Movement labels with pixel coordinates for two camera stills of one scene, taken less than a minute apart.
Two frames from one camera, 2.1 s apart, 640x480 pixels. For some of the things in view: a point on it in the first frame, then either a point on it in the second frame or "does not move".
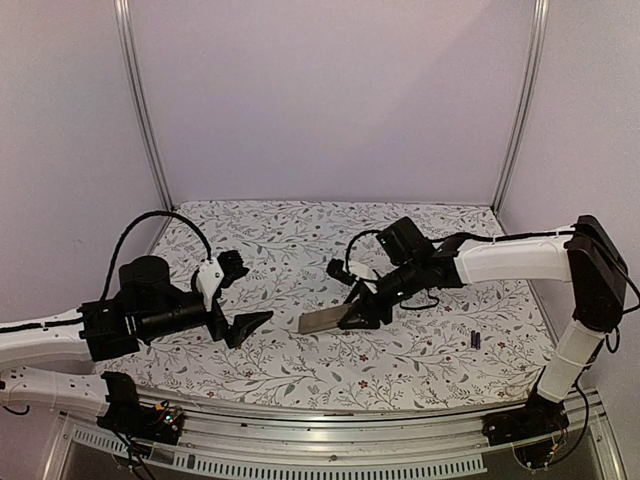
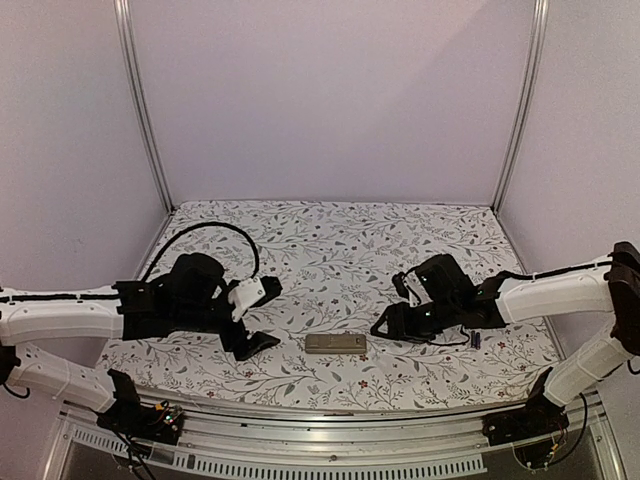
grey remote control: x=322 y=318 -> x=336 y=344
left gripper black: x=243 y=324 -> x=232 y=342
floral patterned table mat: x=457 y=343 does not move
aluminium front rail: x=220 y=444 does not move
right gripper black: x=366 y=302 -> x=399 y=324
